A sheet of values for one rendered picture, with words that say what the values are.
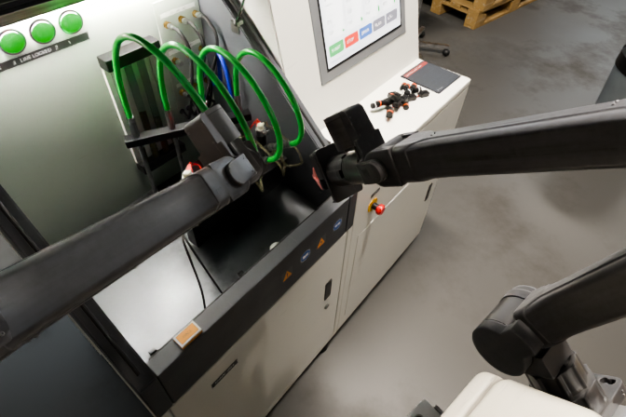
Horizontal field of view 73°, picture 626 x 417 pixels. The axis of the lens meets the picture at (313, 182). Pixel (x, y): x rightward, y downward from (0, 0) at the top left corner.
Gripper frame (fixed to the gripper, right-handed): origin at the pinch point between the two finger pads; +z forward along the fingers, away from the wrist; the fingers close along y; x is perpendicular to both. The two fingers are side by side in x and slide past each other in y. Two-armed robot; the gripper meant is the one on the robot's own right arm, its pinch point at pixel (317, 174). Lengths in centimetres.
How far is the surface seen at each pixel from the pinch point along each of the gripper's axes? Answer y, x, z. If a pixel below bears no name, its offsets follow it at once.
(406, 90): 8, -60, 35
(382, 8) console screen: 35, -60, 32
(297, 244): -15.7, 2.5, 19.7
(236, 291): -17.7, 21.0, 17.6
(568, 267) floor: -107, -142, 62
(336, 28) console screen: 32, -37, 27
